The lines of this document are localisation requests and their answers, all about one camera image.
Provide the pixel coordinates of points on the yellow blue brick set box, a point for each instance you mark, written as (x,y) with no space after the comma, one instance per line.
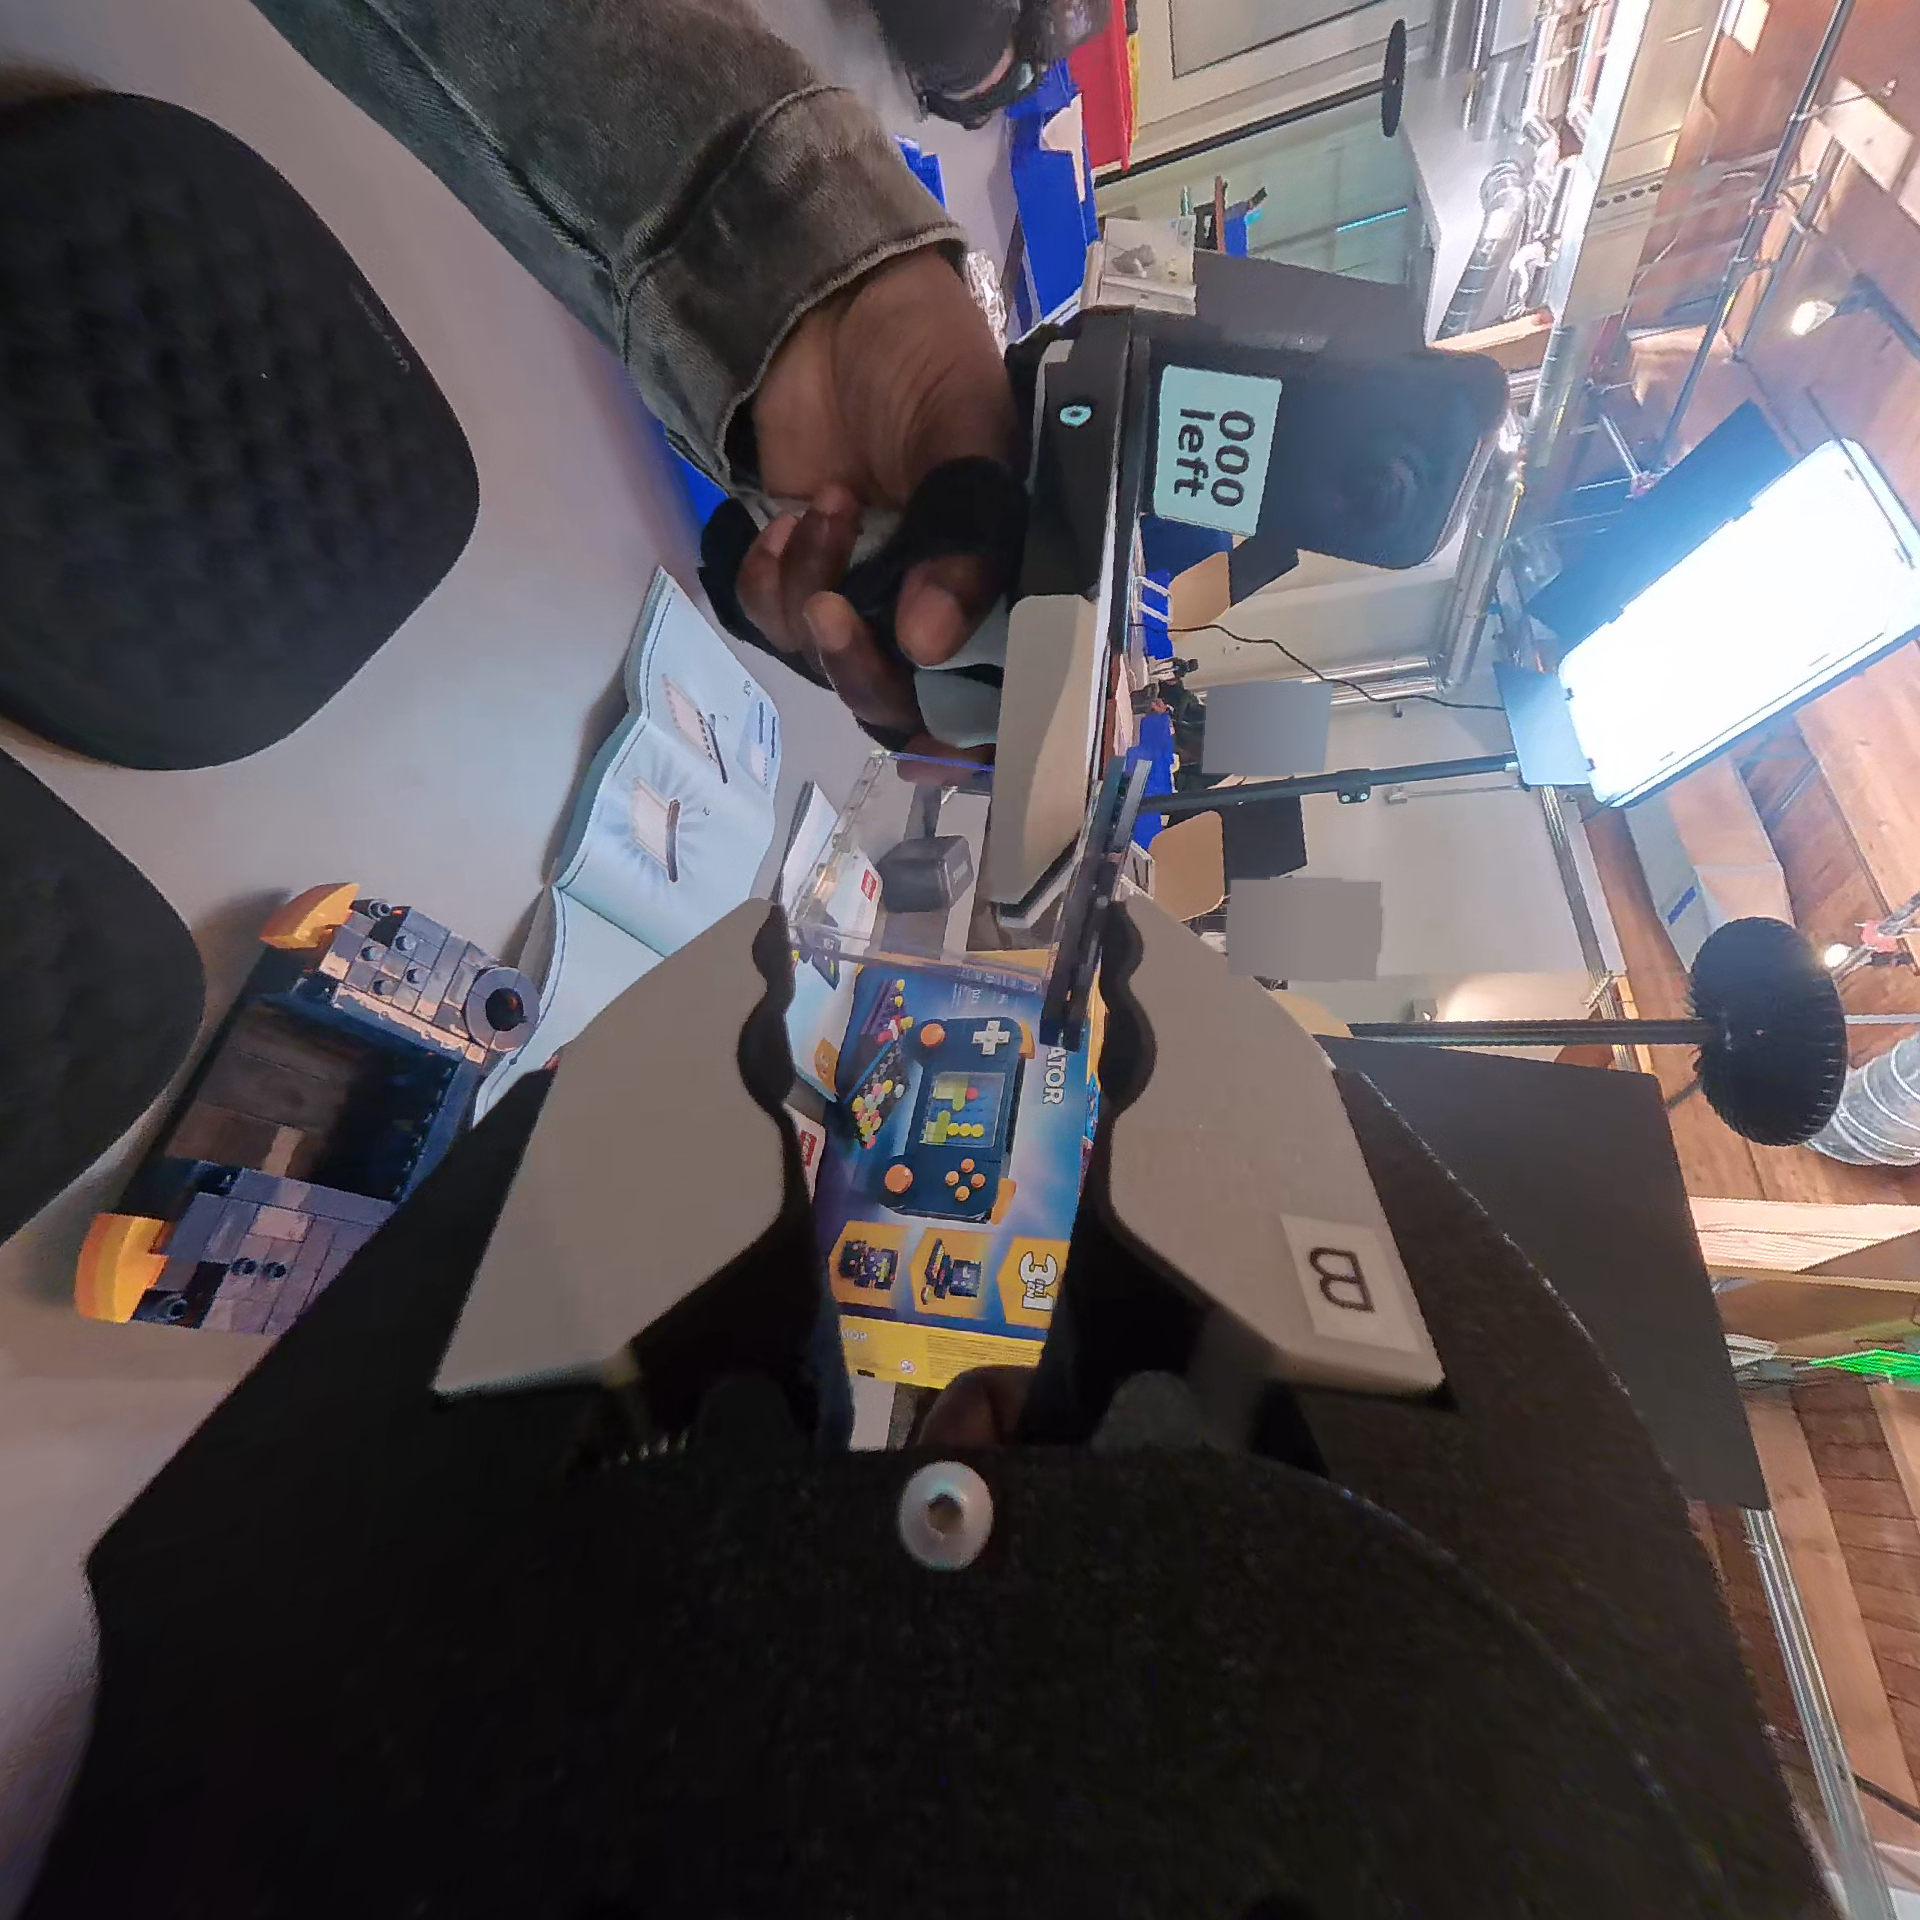
(944,1170)

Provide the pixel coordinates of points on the black round disc on pole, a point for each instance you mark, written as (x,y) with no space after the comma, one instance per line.
(1770,1037)

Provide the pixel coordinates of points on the black floor lamp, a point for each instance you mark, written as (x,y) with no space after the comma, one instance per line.
(1395,77)

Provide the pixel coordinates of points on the dark blue brick console model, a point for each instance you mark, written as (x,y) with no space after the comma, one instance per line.
(299,1109)

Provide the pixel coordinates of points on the small blue plastic bin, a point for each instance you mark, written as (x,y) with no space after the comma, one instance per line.
(1049,195)

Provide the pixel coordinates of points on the person's right hand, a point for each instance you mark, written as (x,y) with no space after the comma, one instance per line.
(967,1401)

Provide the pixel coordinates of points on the bright studio light panel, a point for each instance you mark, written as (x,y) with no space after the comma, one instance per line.
(1740,629)

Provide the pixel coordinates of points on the black power adapter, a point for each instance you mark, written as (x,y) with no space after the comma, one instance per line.
(922,878)

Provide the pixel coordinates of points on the person's left forearm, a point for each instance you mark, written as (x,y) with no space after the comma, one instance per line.
(600,149)

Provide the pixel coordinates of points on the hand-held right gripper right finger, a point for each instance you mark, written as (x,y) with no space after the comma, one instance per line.
(1244,1170)

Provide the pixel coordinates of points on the red plastic bin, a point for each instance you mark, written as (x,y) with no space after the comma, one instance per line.
(1103,77)

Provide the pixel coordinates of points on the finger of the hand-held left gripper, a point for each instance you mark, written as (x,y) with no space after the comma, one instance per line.
(1049,751)

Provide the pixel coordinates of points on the transparent brick window panel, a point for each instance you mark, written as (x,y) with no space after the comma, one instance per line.
(902,855)

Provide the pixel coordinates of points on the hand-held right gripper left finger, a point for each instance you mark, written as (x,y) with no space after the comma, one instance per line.
(630,1184)

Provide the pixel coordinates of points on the dark blue brick plate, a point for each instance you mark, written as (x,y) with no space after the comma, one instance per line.
(1095,914)

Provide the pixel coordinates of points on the black pole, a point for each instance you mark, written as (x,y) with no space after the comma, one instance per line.
(1350,782)

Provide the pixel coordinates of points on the large black wall panel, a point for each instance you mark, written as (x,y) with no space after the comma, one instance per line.
(1560,1231)

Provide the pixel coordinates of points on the person's left hand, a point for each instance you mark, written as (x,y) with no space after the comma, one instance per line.
(884,389)

